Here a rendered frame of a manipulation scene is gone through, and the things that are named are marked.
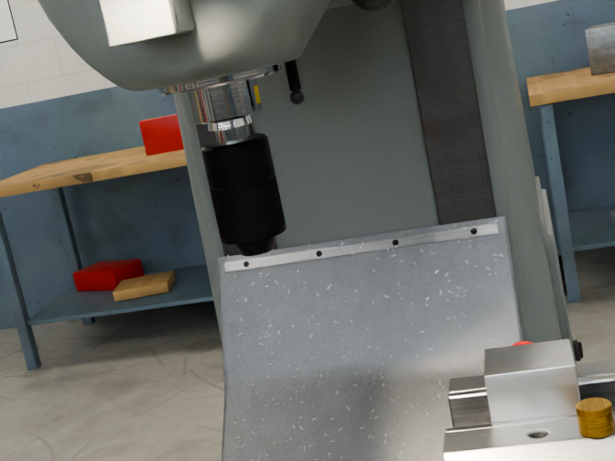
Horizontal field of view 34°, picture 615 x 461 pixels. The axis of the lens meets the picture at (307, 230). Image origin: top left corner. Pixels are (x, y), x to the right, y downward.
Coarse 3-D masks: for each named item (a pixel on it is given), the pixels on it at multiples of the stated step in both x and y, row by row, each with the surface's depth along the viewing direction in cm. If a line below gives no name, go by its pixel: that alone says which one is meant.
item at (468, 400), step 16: (576, 368) 73; (592, 368) 73; (608, 368) 72; (464, 384) 74; (480, 384) 74; (592, 384) 71; (608, 384) 71; (448, 400) 73; (464, 400) 73; (480, 400) 72; (464, 416) 73; (480, 416) 73
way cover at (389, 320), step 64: (256, 256) 109; (320, 256) 107; (384, 256) 106; (448, 256) 104; (256, 320) 108; (320, 320) 106; (384, 320) 104; (448, 320) 102; (512, 320) 101; (256, 384) 106; (320, 384) 104; (384, 384) 102; (448, 384) 100; (256, 448) 102; (320, 448) 101; (384, 448) 99
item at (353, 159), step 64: (448, 0) 99; (320, 64) 104; (384, 64) 102; (448, 64) 101; (512, 64) 114; (192, 128) 108; (256, 128) 107; (320, 128) 105; (384, 128) 104; (448, 128) 102; (512, 128) 104; (192, 192) 114; (320, 192) 107; (384, 192) 106; (448, 192) 104; (512, 192) 105; (512, 256) 105
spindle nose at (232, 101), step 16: (256, 80) 68; (192, 96) 67; (208, 96) 66; (224, 96) 66; (240, 96) 66; (192, 112) 68; (208, 112) 66; (224, 112) 66; (240, 112) 66; (256, 112) 67
